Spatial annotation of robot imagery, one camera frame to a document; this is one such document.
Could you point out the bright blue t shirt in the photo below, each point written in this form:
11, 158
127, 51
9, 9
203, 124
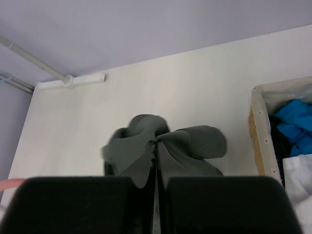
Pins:
296, 126

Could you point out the metal clothes rack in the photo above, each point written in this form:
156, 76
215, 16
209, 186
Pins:
62, 81

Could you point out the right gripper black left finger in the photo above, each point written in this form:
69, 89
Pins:
121, 204

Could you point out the pink hanger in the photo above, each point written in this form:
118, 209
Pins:
11, 183

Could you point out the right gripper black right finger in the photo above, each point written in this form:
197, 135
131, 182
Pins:
225, 205

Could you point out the dark grey t shirt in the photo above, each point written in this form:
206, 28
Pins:
147, 141

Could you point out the white t shirt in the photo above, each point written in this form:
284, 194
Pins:
298, 186

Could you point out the black t shirt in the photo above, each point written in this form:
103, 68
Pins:
282, 146

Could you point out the wicker laundry basket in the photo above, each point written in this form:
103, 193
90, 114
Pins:
266, 99

